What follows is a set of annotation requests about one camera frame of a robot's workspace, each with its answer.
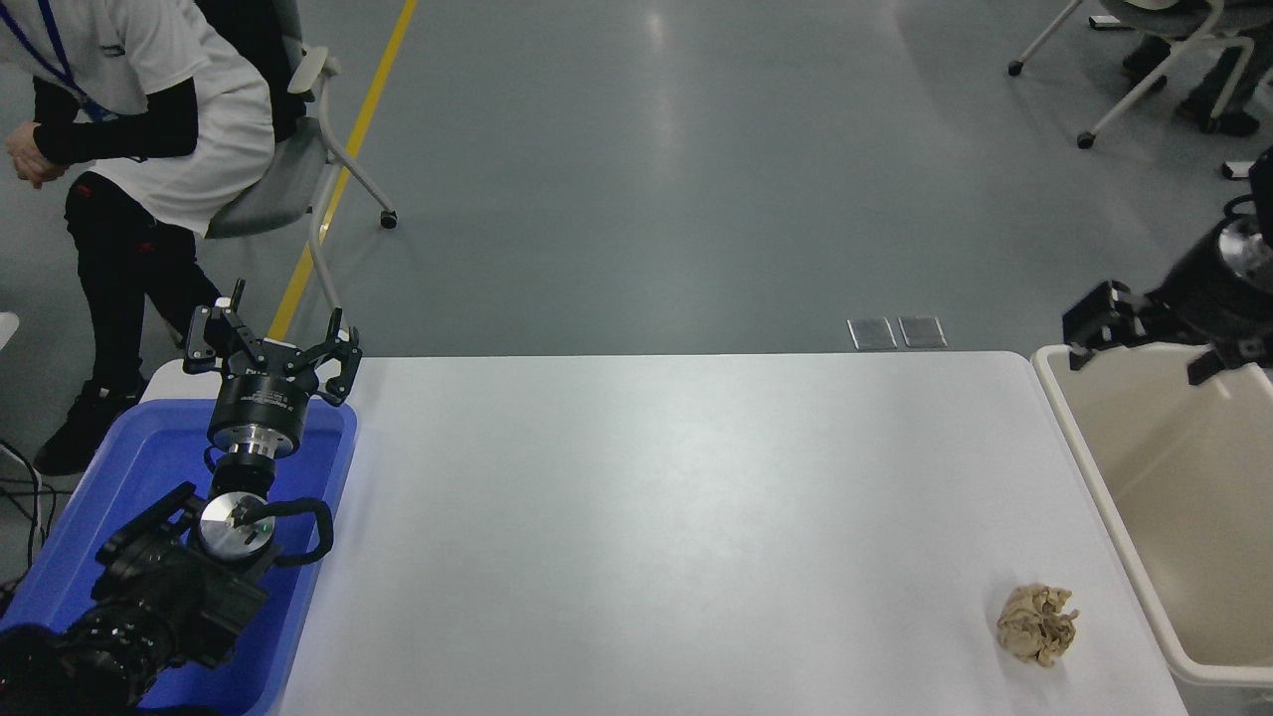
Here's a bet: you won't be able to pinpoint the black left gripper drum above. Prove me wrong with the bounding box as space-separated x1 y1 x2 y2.
209 363 317 441

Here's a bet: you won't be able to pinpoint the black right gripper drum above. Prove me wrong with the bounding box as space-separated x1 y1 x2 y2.
1154 229 1273 345

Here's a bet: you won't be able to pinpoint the person's hand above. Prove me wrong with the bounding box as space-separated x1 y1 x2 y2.
4 123 68 190

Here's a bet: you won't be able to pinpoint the blue plastic tray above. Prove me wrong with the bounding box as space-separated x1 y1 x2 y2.
0 396 359 716

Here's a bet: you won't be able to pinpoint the grey office chair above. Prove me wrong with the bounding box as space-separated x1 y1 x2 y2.
194 0 399 319

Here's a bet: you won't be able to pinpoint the large pale bin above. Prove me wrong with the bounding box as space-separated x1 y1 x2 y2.
1031 343 1273 716

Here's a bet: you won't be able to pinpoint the person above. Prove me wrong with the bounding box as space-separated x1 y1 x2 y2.
1121 0 1273 137
0 0 276 476

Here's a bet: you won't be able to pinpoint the white-framed wheeled chair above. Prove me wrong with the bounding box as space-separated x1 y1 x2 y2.
1007 0 1273 150

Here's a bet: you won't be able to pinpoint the crumpled tan paper ball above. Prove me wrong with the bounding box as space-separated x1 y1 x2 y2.
996 584 1080 667

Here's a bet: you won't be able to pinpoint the black floor cables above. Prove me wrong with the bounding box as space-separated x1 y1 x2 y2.
0 438 56 598

